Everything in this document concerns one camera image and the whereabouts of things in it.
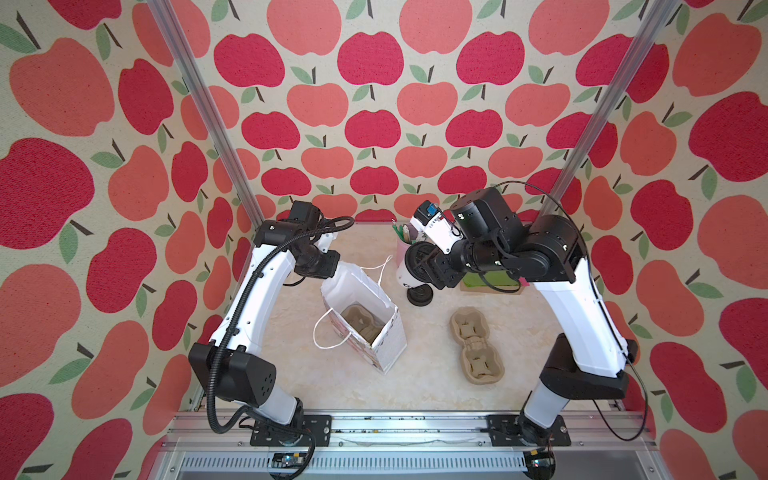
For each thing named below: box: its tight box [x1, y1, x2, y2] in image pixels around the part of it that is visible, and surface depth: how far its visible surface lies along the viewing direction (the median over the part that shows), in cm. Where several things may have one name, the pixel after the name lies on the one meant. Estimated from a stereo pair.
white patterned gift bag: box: [313, 255, 408, 374], surface depth 80 cm
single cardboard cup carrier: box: [340, 301, 386, 345], surface depth 93 cm
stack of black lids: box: [406, 284, 434, 307], surface depth 100 cm
